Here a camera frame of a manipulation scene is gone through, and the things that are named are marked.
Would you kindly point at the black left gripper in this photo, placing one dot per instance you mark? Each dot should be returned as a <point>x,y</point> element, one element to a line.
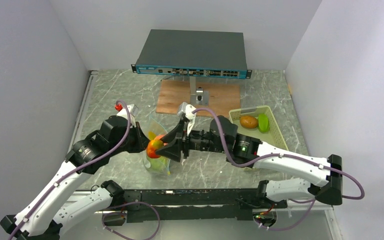
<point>141,141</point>

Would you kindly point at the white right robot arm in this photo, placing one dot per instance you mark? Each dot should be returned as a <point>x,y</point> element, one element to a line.
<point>315,177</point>

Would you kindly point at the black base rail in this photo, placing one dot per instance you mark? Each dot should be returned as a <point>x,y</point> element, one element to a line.
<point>242,204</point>

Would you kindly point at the blue grey network switch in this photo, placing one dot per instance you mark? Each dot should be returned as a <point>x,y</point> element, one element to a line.
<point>193,53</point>

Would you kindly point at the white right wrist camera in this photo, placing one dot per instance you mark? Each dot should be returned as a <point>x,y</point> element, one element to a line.
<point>187,110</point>

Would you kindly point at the brown wooden board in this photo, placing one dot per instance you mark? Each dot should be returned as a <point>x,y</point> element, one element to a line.
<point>222,97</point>

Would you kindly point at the brown potato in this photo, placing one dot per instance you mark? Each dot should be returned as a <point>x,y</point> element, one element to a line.
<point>248,122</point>

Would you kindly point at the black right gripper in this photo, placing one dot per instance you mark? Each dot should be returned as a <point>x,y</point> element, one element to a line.
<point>176,139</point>

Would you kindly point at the pale green perforated basket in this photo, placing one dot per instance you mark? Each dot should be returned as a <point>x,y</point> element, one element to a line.
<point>273,136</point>

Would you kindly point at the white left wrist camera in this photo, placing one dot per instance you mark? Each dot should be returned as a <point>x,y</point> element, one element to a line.
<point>127,111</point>

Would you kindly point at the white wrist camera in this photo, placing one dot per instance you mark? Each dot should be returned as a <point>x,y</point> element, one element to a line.
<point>127,111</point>
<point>187,110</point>

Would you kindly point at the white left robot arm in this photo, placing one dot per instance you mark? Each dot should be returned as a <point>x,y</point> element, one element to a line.
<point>45,218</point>

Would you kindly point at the pale green cabbage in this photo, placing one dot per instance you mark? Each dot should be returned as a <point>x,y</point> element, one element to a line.
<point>157,165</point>

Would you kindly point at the silver metal stand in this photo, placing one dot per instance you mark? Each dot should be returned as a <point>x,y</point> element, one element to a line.
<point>198,96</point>

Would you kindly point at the clear zip top bag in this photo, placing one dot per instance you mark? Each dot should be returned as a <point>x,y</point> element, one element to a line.
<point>154,128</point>

